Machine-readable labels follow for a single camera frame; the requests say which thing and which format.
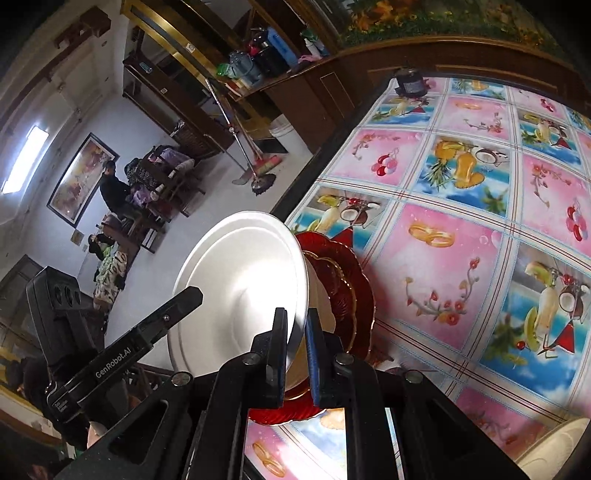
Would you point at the white spray bottle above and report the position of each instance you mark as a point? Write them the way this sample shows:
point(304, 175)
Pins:
point(308, 48)

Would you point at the mop with grey pole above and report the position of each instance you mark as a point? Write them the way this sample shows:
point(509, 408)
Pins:
point(264, 184)

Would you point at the black-edged table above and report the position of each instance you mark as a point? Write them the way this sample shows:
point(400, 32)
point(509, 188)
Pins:
point(334, 152)

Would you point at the small black jar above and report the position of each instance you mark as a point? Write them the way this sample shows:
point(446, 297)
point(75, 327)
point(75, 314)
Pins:
point(411, 83)

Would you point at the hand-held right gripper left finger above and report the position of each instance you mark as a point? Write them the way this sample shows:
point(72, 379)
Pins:
point(278, 350)

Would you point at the red scalloped plate gold rim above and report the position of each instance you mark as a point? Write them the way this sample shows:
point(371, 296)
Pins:
point(344, 300)

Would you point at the cream plastic bowl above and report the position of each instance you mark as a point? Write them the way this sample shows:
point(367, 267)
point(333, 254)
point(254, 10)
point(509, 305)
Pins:
point(563, 452)

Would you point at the green plastic bag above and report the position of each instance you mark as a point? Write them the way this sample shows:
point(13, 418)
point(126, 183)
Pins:
point(225, 70)

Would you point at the large red plate gold print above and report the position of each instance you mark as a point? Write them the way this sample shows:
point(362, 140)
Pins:
point(364, 295)

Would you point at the blue plastic jug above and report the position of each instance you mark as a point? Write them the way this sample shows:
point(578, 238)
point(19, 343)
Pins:
point(281, 48)

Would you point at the white plastic bucket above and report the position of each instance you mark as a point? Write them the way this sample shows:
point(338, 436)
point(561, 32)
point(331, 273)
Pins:
point(288, 136)

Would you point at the brown wooden cabinet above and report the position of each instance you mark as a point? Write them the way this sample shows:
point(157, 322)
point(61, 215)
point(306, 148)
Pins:
point(351, 87)

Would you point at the ceiling light panel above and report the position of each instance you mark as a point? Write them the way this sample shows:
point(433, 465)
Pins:
point(25, 159)

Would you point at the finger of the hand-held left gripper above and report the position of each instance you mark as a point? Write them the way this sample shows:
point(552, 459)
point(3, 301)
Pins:
point(138, 337)

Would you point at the red broom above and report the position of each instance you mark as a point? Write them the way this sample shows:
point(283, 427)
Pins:
point(268, 166)

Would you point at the framed wall painting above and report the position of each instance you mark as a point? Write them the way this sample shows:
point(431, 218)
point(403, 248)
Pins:
point(83, 180)

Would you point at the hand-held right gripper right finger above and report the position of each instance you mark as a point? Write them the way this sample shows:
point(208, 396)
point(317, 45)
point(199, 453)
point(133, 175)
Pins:
point(315, 360)

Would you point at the pink cloth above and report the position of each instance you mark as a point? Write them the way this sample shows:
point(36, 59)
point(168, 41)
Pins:
point(309, 59)

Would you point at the grey-blue water jug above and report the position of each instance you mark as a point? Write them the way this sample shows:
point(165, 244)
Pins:
point(242, 69)

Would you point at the fruit print tablecloth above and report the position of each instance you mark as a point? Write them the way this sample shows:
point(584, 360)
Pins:
point(461, 230)

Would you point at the wooden chairs with cloths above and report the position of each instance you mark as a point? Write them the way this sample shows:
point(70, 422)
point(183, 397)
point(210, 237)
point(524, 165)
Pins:
point(157, 184)

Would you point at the black container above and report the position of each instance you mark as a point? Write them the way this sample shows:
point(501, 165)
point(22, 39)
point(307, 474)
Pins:
point(264, 62)

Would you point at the flower scene wall panel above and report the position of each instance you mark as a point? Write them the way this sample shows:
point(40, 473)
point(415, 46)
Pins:
point(438, 18)

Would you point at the white plate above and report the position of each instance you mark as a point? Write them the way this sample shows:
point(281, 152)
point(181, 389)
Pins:
point(240, 277)
point(321, 304)

